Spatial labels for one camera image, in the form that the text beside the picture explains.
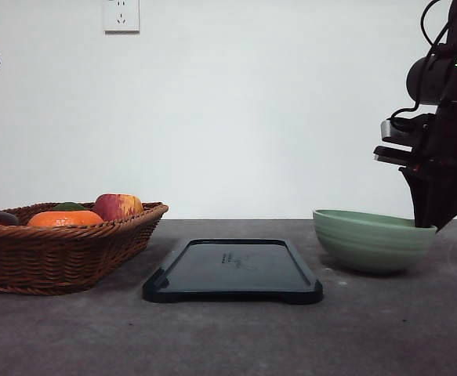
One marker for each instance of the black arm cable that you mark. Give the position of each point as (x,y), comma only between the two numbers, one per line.
(439,37)

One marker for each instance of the red yellow apple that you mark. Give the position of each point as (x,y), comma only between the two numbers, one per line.
(111,206)

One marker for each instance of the dark green fruit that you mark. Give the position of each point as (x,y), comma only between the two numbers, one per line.
(69,206)

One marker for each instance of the brown wicker basket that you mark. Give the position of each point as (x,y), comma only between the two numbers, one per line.
(70,260)

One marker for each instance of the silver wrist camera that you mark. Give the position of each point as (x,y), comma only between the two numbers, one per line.
(419,133)

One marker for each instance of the light green ceramic bowl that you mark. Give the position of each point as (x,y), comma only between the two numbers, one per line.
(371,242)

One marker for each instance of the white wall socket left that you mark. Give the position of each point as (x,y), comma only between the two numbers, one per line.
(121,18)

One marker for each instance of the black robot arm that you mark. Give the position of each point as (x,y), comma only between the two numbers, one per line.
(432,80)

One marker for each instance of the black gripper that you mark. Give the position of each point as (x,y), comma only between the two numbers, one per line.
(432,174)

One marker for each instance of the dark teal rectangular tray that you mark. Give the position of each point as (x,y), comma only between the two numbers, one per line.
(232,269)

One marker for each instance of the orange tangerine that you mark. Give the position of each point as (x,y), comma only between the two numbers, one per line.
(65,218)

